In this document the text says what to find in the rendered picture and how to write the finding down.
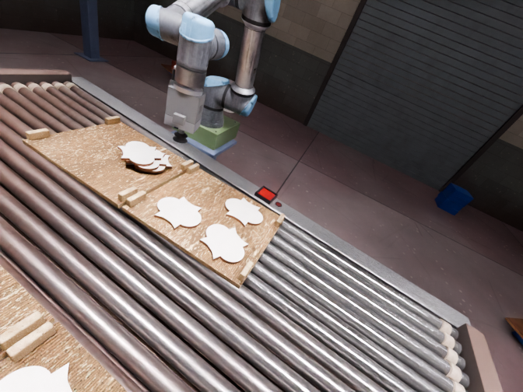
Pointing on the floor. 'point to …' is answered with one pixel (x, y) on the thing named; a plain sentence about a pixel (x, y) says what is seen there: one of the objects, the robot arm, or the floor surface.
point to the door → (422, 172)
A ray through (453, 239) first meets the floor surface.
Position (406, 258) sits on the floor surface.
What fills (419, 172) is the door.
